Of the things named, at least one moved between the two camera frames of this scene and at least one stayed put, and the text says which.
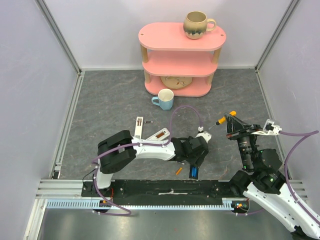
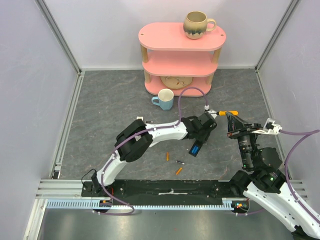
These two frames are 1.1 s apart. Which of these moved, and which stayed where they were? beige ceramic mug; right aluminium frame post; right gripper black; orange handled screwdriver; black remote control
Moved: orange handled screwdriver; black remote control
Stayed: beige ceramic mug; right aluminium frame post; right gripper black
